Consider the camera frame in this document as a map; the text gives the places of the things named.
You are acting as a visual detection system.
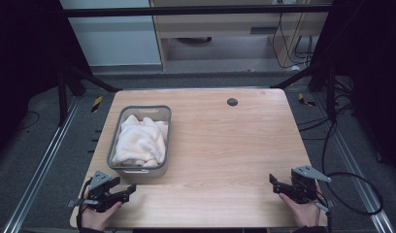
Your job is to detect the black metal stand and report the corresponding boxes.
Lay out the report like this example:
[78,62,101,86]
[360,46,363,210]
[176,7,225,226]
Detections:
[269,62,339,123]
[55,62,122,128]

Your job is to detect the thin black floor cable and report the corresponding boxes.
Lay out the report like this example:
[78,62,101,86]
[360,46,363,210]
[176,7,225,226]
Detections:
[14,110,41,132]

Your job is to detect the grey storage basket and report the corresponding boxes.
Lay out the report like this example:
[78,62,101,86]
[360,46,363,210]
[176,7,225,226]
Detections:
[106,105,173,180]

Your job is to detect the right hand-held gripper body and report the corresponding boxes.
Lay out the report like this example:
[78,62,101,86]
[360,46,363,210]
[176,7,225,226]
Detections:
[290,165,334,212]

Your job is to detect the aluminium floor rail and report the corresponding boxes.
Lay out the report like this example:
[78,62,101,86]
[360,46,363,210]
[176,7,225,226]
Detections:
[1,96,82,233]
[314,92,396,233]

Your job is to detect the white cabinet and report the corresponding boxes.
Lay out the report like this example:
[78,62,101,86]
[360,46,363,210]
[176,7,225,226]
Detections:
[58,0,162,68]

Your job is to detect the black curtain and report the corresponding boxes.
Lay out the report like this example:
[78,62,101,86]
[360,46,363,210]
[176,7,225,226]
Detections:
[311,0,396,181]
[0,0,93,161]

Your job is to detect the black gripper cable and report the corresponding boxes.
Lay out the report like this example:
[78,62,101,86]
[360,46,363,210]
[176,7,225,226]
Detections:
[76,178,92,231]
[321,120,384,216]

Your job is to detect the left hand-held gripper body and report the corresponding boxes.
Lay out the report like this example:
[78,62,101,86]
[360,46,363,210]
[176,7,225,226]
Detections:
[68,170,123,214]

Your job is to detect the person's left hand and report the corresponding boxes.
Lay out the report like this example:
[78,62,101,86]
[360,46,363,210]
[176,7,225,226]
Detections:
[81,200,123,232]

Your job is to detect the yellow black striped tape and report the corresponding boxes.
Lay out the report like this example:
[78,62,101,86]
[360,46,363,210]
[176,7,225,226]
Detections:
[297,92,317,108]
[90,95,104,114]

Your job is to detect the black horizontal bar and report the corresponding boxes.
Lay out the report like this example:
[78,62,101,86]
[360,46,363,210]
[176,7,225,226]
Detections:
[62,4,334,18]

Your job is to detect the black floor cables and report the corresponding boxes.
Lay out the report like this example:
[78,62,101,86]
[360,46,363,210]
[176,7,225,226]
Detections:
[297,92,354,142]

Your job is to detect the white towel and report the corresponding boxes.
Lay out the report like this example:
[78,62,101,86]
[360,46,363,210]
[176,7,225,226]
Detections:
[112,114,169,168]

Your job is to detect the black hanging cables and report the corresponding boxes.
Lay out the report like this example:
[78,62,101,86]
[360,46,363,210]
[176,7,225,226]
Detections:
[271,12,314,70]

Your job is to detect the light wooden desk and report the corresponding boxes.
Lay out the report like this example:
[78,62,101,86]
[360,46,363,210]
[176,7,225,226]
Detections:
[148,0,330,71]

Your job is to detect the person's right hand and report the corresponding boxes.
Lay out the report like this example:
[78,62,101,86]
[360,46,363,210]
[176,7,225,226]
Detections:
[278,192,322,228]

